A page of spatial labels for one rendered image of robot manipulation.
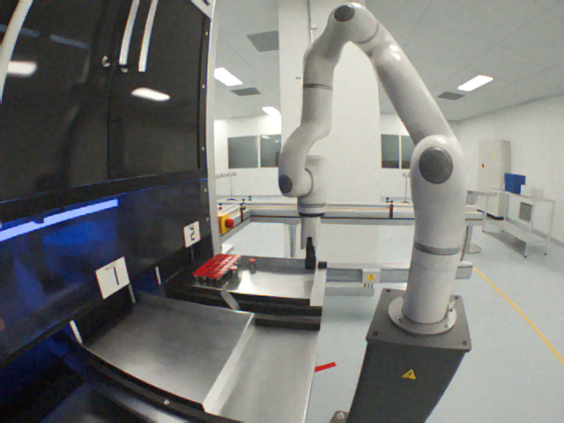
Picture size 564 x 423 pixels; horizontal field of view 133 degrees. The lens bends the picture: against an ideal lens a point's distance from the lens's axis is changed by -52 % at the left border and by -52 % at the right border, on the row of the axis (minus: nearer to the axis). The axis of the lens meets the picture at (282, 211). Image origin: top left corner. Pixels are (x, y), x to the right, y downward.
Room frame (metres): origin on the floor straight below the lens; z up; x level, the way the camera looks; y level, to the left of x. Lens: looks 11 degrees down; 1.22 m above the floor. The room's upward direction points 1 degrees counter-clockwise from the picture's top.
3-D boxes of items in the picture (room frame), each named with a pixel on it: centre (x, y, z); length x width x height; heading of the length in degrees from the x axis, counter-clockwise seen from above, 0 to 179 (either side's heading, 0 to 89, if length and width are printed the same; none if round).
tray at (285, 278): (0.68, 0.08, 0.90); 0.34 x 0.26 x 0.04; 78
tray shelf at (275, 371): (0.52, 0.15, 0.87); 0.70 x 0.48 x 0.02; 168
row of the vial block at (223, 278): (0.70, 0.16, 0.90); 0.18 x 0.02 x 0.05; 168
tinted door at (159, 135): (0.64, 0.30, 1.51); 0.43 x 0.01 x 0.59; 168
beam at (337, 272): (1.51, -0.60, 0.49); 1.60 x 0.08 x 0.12; 78
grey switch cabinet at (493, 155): (5.03, -5.69, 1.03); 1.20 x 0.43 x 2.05; 168
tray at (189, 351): (0.37, 0.26, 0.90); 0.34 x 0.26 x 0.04; 78
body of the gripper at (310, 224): (0.72, -0.08, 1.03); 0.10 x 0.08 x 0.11; 168
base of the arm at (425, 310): (0.47, -0.35, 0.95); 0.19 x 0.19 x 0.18
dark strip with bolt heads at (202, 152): (0.83, 0.26, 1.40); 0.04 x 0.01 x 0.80; 168
